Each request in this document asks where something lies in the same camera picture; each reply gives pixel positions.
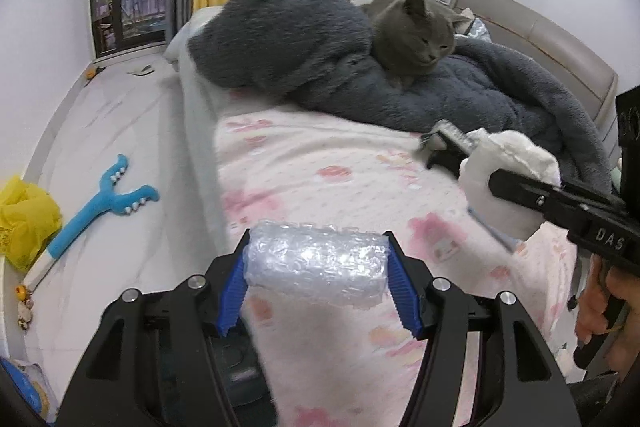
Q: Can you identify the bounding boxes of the blue patterned duvet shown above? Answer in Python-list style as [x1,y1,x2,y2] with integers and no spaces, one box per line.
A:
[452,17,493,42]

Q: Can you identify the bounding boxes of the bubble wrap roll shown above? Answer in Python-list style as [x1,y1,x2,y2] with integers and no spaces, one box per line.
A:
[245,221,392,308]

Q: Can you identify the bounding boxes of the blue forked massage stick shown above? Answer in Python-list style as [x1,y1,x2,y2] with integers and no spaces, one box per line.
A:
[22,154,160,290]

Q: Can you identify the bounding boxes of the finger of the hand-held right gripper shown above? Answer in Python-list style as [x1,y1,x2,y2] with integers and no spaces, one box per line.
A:
[489,170,588,230]
[559,179,628,214]

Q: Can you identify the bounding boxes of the beige bed headboard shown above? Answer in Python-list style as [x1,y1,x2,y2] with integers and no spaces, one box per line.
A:
[452,0,621,158]

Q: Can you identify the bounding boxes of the pink printed blanket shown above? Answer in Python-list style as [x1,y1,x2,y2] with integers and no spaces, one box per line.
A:
[212,107,581,427]

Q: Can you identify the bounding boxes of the yellow plastic bag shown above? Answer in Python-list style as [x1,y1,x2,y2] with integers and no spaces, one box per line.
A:
[0,176,63,273]

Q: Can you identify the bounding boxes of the blue snack bag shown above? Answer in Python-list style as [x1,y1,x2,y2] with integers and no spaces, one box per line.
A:
[0,356,53,425]

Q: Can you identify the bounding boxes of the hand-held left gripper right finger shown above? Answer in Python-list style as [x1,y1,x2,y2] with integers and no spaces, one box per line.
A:
[386,232,583,427]

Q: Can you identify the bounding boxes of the dark grey fleece blanket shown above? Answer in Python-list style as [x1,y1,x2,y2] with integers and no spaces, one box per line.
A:
[189,0,613,195]

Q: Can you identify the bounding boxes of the grey cat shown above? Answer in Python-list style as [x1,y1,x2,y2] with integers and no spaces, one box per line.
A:
[360,0,457,88]

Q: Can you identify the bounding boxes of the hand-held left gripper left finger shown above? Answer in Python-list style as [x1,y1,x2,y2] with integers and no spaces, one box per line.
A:
[57,229,251,427]

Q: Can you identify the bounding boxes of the person's right hand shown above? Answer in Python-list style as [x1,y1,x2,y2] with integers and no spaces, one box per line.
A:
[575,253,640,360]

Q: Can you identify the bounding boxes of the yellow duck toy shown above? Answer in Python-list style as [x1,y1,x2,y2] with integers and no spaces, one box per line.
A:
[14,284,36,333]

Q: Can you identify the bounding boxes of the white plush bundle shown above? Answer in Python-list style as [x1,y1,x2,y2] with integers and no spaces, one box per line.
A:
[459,129,562,240]

